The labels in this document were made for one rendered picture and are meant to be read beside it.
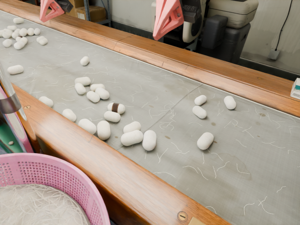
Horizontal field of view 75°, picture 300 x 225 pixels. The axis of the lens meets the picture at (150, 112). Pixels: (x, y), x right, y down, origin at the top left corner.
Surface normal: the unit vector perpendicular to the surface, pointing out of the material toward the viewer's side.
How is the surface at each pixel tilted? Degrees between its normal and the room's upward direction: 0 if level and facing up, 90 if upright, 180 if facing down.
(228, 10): 90
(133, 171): 0
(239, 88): 45
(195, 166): 0
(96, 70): 0
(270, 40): 90
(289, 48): 90
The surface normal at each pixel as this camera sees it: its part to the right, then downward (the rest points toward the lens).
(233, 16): -0.61, 0.48
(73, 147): 0.05, -0.77
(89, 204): -0.71, 0.12
